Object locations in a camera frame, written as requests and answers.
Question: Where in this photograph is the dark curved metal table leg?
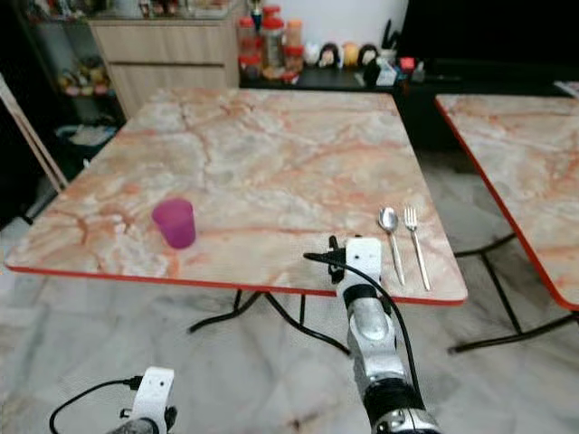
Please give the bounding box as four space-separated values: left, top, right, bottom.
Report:
189 290 269 335
449 316 579 354
267 291 355 356

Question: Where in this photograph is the silver metal spoon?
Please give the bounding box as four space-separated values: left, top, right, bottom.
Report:
378 207 406 288

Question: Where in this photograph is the silver metal fork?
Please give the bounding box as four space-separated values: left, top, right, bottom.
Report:
403 206 432 292

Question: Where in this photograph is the purple plastic cup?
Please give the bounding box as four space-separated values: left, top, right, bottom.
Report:
152 198 197 250

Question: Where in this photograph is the black-haired figurine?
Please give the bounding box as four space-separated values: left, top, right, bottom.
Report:
318 43 341 69
359 43 381 69

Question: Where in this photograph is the large red-lidded clear jar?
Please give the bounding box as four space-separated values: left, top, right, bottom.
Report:
261 17 289 73

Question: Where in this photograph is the orange-lidded jar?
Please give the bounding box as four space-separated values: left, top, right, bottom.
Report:
285 19 304 48

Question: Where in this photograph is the wooden drawer cabinet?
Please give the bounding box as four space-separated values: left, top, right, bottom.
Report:
89 17 247 119

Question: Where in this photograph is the light wooden folding rack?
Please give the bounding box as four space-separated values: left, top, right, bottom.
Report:
0 77 70 192

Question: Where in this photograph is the black open shelf rack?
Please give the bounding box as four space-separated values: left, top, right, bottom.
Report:
14 0 128 173

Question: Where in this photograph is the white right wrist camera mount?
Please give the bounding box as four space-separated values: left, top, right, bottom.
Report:
342 237 384 290

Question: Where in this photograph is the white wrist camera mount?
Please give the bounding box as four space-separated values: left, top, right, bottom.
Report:
131 366 176 427
342 237 384 290

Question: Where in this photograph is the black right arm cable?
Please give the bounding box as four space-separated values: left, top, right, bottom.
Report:
304 252 424 397

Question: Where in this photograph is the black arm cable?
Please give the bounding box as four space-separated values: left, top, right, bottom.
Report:
50 376 144 434
304 252 424 397

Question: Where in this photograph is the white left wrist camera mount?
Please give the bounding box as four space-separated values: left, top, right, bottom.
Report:
131 366 176 427

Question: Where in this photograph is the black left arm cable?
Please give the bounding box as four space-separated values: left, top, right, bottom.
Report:
50 376 144 434

